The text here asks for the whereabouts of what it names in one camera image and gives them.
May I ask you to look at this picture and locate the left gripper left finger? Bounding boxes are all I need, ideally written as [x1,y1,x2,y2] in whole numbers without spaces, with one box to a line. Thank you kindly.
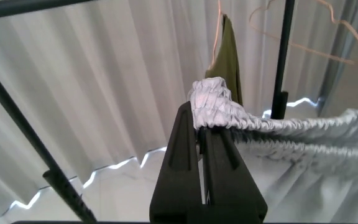
[149,101,204,223]

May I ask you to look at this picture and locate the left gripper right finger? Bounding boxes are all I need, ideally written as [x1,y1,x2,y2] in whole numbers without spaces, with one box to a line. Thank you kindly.
[198,126,269,223]

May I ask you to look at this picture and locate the pale grey shorts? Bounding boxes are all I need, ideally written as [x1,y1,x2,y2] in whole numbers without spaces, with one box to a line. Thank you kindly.
[188,77,358,223]

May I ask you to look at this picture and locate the green printed shirt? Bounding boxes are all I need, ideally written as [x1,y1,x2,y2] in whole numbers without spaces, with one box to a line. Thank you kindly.
[204,14,244,106]

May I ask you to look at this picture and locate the pink clothes hanger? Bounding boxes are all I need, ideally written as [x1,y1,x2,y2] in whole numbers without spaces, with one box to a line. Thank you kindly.
[208,0,224,71]
[249,0,358,66]

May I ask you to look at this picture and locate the black clothes rack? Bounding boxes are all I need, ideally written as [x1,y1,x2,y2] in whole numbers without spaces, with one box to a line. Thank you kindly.
[0,0,296,223]

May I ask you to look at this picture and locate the white curtain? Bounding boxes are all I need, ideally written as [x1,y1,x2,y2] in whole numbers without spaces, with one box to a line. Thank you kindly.
[0,0,358,218]

